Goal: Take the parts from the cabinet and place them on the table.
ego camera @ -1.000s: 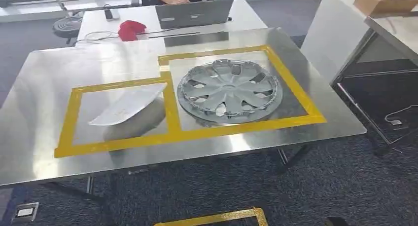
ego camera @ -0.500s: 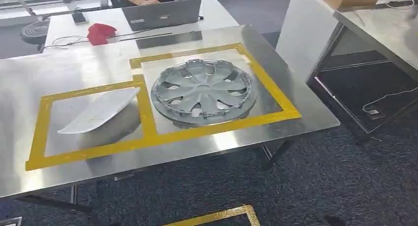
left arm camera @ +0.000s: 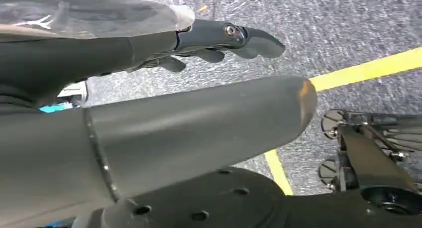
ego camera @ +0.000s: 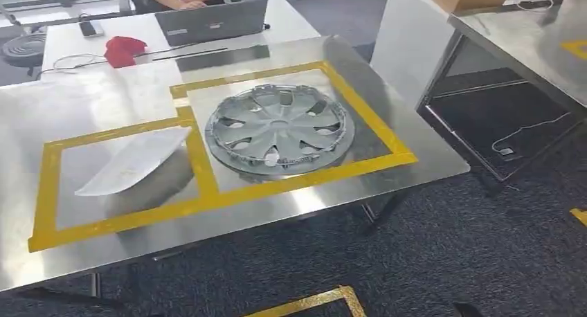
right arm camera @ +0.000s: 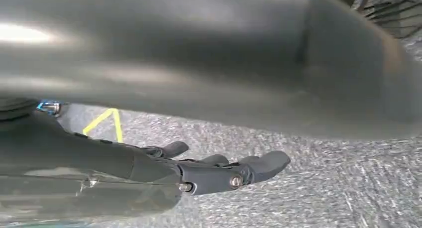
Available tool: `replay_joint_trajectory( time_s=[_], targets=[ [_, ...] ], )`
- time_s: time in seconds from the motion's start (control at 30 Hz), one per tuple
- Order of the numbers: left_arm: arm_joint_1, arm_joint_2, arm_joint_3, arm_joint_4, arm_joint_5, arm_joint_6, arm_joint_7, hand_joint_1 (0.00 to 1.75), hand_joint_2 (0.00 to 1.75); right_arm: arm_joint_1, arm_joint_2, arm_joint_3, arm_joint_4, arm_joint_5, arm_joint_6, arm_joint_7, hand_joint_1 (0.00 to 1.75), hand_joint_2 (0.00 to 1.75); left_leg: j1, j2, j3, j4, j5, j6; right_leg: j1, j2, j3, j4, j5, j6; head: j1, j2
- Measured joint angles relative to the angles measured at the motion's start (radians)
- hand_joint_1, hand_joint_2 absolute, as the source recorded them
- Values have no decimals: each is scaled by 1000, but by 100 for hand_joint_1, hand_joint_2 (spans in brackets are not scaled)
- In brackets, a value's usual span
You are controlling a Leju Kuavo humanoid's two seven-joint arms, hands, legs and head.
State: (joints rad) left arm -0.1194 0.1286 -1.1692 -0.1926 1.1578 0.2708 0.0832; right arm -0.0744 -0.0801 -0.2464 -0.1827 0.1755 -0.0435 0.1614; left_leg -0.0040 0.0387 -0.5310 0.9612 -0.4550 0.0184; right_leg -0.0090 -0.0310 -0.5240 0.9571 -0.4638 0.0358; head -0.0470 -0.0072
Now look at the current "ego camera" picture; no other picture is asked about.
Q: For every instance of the silver plastic wheel cover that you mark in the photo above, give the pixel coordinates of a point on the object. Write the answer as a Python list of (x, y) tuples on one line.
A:
[(280, 127)]

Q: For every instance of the grey laptop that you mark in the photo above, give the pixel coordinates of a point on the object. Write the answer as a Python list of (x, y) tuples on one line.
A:
[(211, 23)]

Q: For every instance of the white side panel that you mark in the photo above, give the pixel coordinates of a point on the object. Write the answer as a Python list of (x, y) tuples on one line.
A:
[(408, 40)]

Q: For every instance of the white curved plastic sheet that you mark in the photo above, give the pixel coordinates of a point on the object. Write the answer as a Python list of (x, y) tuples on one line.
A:
[(133, 163)]

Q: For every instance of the steel bench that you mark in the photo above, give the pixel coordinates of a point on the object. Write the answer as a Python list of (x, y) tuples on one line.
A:
[(114, 95), (513, 44)]

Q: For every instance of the white desk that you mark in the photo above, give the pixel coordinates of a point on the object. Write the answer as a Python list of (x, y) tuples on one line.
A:
[(137, 28)]

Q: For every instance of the red cloth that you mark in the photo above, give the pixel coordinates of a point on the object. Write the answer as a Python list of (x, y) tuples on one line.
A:
[(121, 51)]

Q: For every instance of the black phone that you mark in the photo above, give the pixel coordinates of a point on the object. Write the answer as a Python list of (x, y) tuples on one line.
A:
[(91, 28)]

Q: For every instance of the black round ribbed disc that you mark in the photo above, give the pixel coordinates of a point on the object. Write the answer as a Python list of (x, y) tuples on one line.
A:
[(25, 49)]

